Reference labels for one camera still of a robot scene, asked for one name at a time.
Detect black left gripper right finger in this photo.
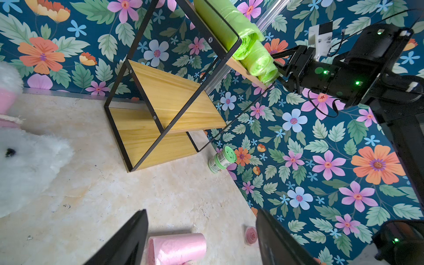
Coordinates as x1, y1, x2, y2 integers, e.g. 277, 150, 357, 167
256, 209, 318, 265

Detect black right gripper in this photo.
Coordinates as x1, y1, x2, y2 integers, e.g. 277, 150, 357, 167
272, 45, 326, 91

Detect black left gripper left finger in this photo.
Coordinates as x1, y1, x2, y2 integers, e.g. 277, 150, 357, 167
85, 210, 149, 265

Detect green trash bag roll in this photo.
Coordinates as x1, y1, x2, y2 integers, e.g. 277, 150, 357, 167
193, 0, 265, 61
241, 40, 273, 76
258, 62, 279, 86

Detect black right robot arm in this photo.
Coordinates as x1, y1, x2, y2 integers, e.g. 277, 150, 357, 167
273, 24, 424, 265

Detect lower green lidded jar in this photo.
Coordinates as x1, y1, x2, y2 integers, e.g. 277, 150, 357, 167
208, 157, 223, 174

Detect green lidded jar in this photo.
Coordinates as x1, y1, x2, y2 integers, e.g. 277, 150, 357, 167
208, 157, 223, 174
216, 146, 237, 168

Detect upper green lidded jar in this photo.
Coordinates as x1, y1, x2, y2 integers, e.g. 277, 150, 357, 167
216, 146, 237, 168

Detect white plush bunny pink shirt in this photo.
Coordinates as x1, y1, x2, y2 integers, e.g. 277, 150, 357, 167
1, 61, 75, 217

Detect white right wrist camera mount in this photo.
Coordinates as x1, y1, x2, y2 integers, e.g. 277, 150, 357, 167
308, 21, 333, 61

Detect wooden shelf black metal frame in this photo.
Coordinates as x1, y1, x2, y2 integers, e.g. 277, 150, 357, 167
104, 1, 267, 172

